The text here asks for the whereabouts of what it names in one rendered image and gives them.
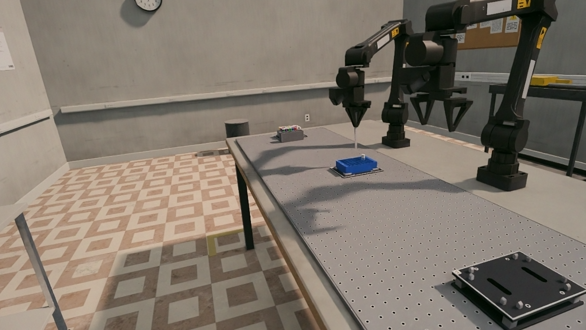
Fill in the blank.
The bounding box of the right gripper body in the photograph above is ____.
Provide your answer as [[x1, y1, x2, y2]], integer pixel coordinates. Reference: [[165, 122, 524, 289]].
[[342, 85, 371, 109]]

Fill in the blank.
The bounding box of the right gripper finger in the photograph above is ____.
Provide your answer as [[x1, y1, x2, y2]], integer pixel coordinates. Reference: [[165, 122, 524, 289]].
[[349, 108, 367, 128], [345, 108, 361, 127]]

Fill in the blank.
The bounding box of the blue tube carrier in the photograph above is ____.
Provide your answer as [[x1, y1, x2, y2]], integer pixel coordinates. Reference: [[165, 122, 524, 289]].
[[336, 156, 377, 174]]

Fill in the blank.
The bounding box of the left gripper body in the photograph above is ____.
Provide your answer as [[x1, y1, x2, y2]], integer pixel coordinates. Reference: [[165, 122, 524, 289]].
[[416, 63, 467, 103]]

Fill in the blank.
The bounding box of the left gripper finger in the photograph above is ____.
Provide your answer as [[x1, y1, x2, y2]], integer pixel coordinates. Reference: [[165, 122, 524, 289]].
[[443, 99, 474, 132], [410, 96, 435, 125]]

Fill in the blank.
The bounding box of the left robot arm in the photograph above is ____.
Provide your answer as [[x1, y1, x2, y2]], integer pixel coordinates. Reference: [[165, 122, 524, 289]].
[[398, 0, 558, 183]]

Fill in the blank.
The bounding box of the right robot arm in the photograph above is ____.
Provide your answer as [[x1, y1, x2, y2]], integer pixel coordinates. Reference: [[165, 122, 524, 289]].
[[328, 18, 414, 145]]

